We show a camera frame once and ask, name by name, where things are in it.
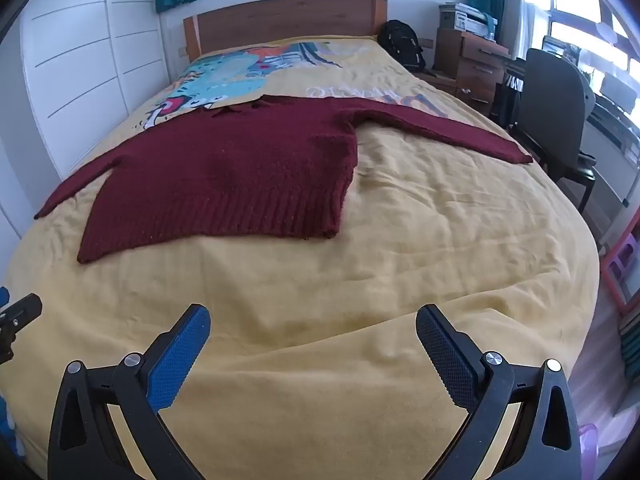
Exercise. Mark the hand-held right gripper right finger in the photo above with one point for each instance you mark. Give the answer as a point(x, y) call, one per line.
point(447, 355)

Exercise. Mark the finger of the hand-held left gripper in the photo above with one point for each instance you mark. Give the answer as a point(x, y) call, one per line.
point(20, 312)

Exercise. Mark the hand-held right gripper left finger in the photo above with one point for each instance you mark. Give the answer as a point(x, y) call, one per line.
point(175, 360)

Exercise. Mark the maroon knitted sweater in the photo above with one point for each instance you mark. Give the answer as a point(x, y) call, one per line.
point(225, 175)

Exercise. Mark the yellow printed blanket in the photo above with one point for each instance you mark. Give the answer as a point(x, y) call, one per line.
point(375, 285)

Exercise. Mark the pink plastic stool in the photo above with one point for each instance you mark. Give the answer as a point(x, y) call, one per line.
point(622, 270)

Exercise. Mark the white wardrobe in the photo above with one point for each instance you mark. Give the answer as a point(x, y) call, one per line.
point(75, 60)

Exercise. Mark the black bag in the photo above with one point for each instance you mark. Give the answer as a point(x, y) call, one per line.
point(507, 102)

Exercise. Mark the grey office chair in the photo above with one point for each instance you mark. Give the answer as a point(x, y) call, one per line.
point(547, 105)

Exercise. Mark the wooden drawer cabinet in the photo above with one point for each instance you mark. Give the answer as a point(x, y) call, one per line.
point(470, 65)

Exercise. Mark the black backpack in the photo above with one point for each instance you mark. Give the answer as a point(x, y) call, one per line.
point(402, 45)

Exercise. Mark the white printer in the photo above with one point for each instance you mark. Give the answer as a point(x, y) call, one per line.
point(467, 20)

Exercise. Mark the wooden bed headboard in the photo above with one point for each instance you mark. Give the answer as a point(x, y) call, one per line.
point(280, 20)

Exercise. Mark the window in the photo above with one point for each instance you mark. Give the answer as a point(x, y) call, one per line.
point(575, 5)

